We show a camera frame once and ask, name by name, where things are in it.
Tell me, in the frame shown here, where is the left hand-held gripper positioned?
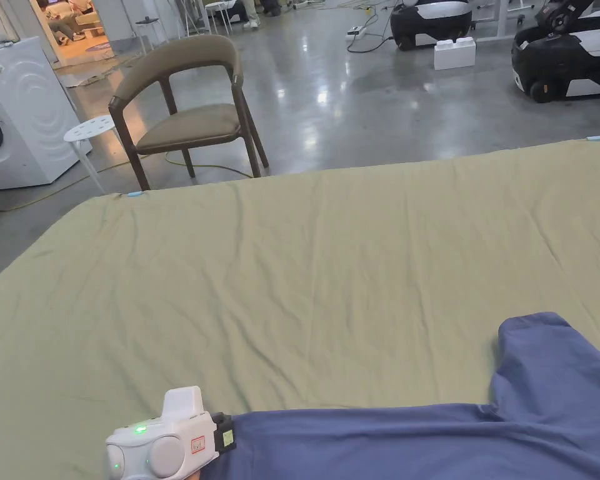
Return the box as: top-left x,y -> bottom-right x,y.
104,385 -> 239,476

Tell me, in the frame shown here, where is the dark blue shirt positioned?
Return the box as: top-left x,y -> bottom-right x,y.
198,312 -> 600,480

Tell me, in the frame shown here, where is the white round stool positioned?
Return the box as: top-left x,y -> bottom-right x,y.
63,115 -> 118,195
204,1 -> 231,36

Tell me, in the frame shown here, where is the brown wooden chair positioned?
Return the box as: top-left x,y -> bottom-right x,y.
108,34 -> 269,191

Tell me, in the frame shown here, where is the white washing machine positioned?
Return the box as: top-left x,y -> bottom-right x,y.
0,36 -> 80,192

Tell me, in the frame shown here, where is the black side table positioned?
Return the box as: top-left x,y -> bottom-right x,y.
135,16 -> 163,50

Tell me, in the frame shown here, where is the white foam block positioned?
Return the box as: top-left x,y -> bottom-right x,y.
434,37 -> 477,71

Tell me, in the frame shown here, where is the black and white robot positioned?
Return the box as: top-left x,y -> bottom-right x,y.
389,0 -> 474,51
511,0 -> 600,104

